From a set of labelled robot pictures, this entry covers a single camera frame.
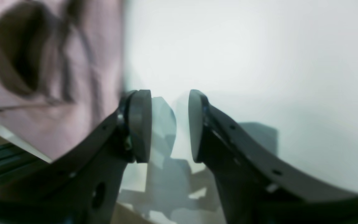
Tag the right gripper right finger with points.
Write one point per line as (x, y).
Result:
(255, 186)

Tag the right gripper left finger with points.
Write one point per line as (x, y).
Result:
(82, 186)

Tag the pink T-shirt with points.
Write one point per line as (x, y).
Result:
(61, 70)

